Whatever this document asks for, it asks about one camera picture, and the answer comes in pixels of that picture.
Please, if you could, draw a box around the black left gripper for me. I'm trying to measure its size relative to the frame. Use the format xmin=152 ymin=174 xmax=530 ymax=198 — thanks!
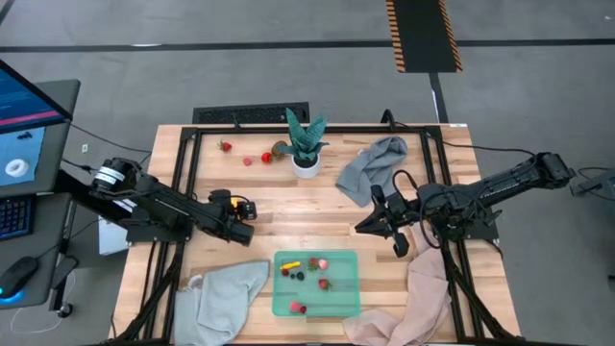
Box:
xmin=206 ymin=189 xmax=256 ymax=247

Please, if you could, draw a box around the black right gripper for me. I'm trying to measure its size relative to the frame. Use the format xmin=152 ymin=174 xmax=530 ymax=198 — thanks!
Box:
xmin=355 ymin=185 xmax=424 ymax=259

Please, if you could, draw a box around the blue-grey cloth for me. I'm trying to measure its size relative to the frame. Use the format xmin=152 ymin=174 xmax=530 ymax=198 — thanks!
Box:
xmin=334 ymin=136 xmax=408 ymax=209

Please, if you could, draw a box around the light grey towel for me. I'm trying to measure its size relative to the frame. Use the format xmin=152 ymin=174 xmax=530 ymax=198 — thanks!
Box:
xmin=172 ymin=259 xmax=271 ymax=346

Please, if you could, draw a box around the green translucent plastic container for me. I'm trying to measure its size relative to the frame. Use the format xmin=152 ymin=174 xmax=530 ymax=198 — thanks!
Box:
xmin=271 ymin=249 xmax=361 ymax=318

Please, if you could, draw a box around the pink cloth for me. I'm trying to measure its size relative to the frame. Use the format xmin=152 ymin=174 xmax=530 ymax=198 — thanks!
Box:
xmin=342 ymin=223 xmax=454 ymax=346

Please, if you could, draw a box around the brown toy kiwi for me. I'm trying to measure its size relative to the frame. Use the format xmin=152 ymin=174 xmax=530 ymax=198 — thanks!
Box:
xmin=270 ymin=139 xmax=289 ymax=162

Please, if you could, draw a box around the white plant pot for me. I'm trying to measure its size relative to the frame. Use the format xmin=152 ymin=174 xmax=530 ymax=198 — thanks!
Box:
xmin=290 ymin=153 xmax=322 ymax=180

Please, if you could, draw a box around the green artificial plant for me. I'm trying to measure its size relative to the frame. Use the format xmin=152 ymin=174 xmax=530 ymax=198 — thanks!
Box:
xmin=277 ymin=107 xmax=331 ymax=162

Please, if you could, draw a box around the white box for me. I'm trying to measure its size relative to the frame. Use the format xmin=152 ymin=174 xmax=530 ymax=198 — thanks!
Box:
xmin=98 ymin=205 xmax=132 ymax=256

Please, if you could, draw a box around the black desk leg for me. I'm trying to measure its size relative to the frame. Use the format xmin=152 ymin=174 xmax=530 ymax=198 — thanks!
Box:
xmin=47 ymin=254 xmax=81 ymax=319

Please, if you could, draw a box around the dark grey desk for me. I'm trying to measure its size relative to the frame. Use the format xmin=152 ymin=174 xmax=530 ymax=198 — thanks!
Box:
xmin=0 ymin=79 xmax=82 ymax=309

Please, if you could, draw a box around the black hazard-striped floor mat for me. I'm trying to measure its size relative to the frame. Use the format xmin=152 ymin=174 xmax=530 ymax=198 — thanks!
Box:
xmin=385 ymin=0 xmax=463 ymax=74

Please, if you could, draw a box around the black keyboard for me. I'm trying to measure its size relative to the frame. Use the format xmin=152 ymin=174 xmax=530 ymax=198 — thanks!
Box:
xmin=0 ymin=195 xmax=36 ymax=241

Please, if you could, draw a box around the black computer mouse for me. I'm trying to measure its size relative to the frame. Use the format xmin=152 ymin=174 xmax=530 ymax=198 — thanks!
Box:
xmin=0 ymin=256 xmax=39 ymax=305

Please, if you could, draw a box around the computer monitor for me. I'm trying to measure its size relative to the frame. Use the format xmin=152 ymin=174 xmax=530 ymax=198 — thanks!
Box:
xmin=0 ymin=60 xmax=74 ymax=187

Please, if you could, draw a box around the black tripod device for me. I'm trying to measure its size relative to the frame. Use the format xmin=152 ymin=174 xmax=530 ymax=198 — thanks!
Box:
xmin=569 ymin=166 xmax=615 ymax=198

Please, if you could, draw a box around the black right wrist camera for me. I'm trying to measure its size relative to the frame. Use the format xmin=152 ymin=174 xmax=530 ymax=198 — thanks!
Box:
xmin=387 ymin=191 xmax=409 ymax=215

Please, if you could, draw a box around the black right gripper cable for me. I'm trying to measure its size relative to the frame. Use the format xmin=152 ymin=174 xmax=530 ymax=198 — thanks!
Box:
xmin=391 ymin=168 xmax=436 ymax=250

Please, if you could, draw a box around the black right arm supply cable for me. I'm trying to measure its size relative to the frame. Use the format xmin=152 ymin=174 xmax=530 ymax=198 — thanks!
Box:
xmin=381 ymin=109 xmax=539 ymax=158

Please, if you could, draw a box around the black floor cable cover strip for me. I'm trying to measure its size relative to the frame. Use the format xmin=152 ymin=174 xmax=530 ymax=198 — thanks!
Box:
xmin=428 ymin=71 xmax=449 ymax=124

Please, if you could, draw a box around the black monitor cable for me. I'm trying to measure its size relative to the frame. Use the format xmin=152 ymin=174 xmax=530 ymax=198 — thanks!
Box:
xmin=69 ymin=122 xmax=153 ymax=155

